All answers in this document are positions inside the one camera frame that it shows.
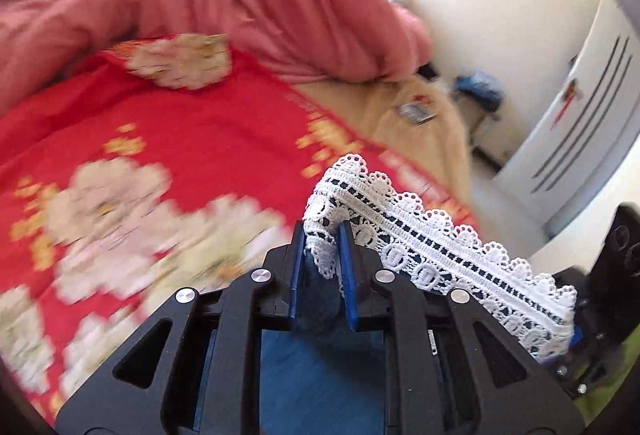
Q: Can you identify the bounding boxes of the green mat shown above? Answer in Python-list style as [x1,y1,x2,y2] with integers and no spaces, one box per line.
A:
[572,365,636,426]

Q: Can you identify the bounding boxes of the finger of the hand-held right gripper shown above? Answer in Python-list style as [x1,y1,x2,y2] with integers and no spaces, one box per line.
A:
[542,267,631,398]

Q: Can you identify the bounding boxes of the blue bag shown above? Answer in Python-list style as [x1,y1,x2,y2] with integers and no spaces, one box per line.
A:
[455,71,503,111]

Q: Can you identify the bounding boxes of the white cabinet door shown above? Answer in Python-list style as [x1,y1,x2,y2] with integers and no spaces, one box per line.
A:
[492,0,640,241]

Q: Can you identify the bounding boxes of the small stool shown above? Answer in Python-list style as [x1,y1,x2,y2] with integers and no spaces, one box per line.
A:
[467,101,503,158]

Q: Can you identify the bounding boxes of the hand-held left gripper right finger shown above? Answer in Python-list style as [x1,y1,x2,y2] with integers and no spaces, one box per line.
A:
[339,222,586,435]

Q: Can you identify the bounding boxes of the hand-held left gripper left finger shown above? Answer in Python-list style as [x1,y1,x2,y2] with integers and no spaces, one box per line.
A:
[55,221,306,435]

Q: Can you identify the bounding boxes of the beige bed sheet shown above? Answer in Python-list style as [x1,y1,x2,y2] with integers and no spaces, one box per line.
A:
[292,78,473,206]

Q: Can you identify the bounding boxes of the denim skirt with lace hem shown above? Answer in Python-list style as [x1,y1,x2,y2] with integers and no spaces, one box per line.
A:
[192,154,578,435]

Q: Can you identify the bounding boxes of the red floral blanket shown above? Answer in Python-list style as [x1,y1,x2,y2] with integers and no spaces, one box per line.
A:
[0,32,481,426]

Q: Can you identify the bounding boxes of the small colourful patch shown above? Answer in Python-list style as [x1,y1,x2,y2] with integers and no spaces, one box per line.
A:
[396,98,437,125]

